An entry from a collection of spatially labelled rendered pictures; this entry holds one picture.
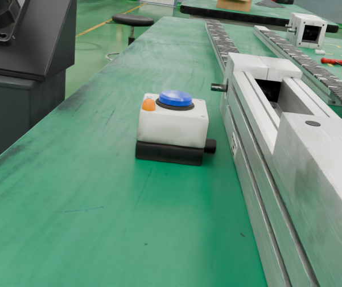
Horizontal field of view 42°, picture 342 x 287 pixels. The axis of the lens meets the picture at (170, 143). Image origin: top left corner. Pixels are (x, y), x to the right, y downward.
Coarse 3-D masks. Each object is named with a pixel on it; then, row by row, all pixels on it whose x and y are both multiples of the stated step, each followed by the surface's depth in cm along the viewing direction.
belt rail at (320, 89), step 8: (256, 32) 170; (264, 40) 154; (272, 48) 140; (280, 48) 130; (280, 56) 129; (288, 56) 120; (296, 64) 111; (304, 72) 104; (304, 80) 103; (312, 80) 100; (312, 88) 97; (320, 88) 94; (320, 96) 91; (328, 96) 89; (328, 104) 87; (336, 104) 87
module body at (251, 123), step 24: (240, 72) 64; (240, 96) 56; (264, 96) 53; (288, 96) 61; (312, 96) 56; (240, 120) 54; (264, 120) 45; (240, 144) 53; (264, 144) 40; (240, 168) 50; (264, 168) 39; (264, 192) 38; (264, 216) 38; (288, 216) 33; (264, 240) 36; (288, 240) 30; (264, 264) 35; (288, 264) 30; (312, 264) 25
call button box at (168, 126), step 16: (144, 96) 57; (144, 112) 51; (160, 112) 51; (176, 112) 52; (192, 112) 52; (144, 128) 52; (160, 128) 51; (176, 128) 51; (192, 128) 51; (144, 144) 52; (160, 144) 53; (176, 144) 52; (192, 144) 52; (208, 144) 56; (160, 160) 53; (176, 160) 53; (192, 160) 53
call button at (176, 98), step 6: (168, 90) 55; (174, 90) 56; (162, 96) 53; (168, 96) 53; (174, 96) 53; (180, 96) 53; (186, 96) 54; (168, 102) 53; (174, 102) 52; (180, 102) 52; (186, 102) 53
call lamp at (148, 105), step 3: (147, 99) 51; (150, 99) 51; (144, 102) 51; (147, 102) 51; (150, 102) 51; (153, 102) 51; (144, 105) 51; (147, 105) 51; (150, 105) 51; (153, 105) 51; (144, 108) 51; (147, 108) 51; (150, 108) 51; (153, 108) 51
